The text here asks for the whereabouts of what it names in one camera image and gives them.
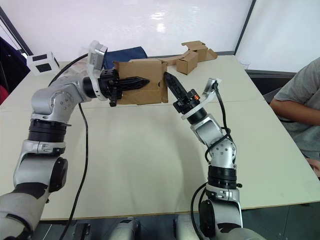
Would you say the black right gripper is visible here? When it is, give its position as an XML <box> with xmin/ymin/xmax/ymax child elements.
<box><xmin>163</xmin><ymin>72</ymin><xmax>201</xmax><ymax>115</ymax></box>

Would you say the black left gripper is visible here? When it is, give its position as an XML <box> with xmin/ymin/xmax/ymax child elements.
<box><xmin>98</xmin><ymin>69</ymin><xmax>151</xmax><ymax>108</ymax></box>

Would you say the small cardboard box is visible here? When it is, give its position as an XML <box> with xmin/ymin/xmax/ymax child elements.
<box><xmin>175</xmin><ymin>50</ymin><xmax>201</xmax><ymax>76</ymax></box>
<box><xmin>112</xmin><ymin>58</ymin><xmax>169</xmax><ymax>106</ymax></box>

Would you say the small closed cardboard box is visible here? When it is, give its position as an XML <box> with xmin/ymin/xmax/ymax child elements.
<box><xmin>175</xmin><ymin>50</ymin><xmax>201</xmax><ymax>76</ymax></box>

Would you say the person's bare hand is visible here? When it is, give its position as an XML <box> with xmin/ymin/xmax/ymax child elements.
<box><xmin>308</xmin><ymin>157</ymin><xmax>320</xmax><ymax>178</ymax></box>

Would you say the dark blue cloth bag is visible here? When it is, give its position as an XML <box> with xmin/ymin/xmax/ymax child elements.
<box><xmin>102</xmin><ymin>46</ymin><xmax>148</xmax><ymax>71</ymax></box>

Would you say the white cube with black squares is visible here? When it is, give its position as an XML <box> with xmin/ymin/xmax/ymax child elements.
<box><xmin>26</xmin><ymin>51</ymin><xmax>61</xmax><ymax>76</ymax></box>

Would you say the dark grey chair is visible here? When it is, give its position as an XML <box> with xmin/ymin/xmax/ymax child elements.
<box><xmin>262</xmin><ymin>89</ymin><xmax>282</xmax><ymax>106</ymax></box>

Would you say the dark hanging clothing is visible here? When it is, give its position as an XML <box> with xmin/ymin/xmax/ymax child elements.
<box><xmin>0</xmin><ymin>36</ymin><xmax>31</xmax><ymax>106</ymax></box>

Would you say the person's grey t-shirt torso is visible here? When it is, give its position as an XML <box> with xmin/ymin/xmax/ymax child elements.
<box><xmin>269</xmin><ymin>59</ymin><xmax>320</xmax><ymax>161</ymax></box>

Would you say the silver rounded robot body part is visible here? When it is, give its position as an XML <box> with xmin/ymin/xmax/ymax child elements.
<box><xmin>109</xmin><ymin>216</ymin><xmax>141</xmax><ymax>240</ymax></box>
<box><xmin>174</xmin><ymin>214</ymin><xmax>202</xmax><ymax>240</ymax></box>

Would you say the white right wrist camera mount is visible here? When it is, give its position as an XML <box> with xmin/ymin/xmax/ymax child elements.
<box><xmin>180</xmin><ymin>77</ymin><xmax>223</xmax><ymax>120</ymax></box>

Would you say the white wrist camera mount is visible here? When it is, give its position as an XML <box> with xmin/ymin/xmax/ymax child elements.
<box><xmin>180</xmin><ymin>77</ymin><xmax>223</xmax><ymax>120</ymax></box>
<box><xmin>86</xmin><ymin>39</ymin><xmax>110</xmax><ymax>101</ymax></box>

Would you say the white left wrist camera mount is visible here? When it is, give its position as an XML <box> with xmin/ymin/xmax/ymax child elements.
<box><xmin>86</xmin><ymin>39</ymin><xmax>110</xmax><ymax>101</ymax></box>

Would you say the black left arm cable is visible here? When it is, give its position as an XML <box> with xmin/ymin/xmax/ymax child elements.
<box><xmin>48</xmin><ymin>54</ymin><xmax>90</xmax><ymax>240</ymax></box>

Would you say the dark partition frame post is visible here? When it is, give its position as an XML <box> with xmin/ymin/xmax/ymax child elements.
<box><xmin>233</xmin><ymin>0</ymin><xmax>258</xmax><ymax>55</ymax></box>
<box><xmin>0</xmin><ymin>5</ymin><xmax>34</xmax><ymax>56</ymax></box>

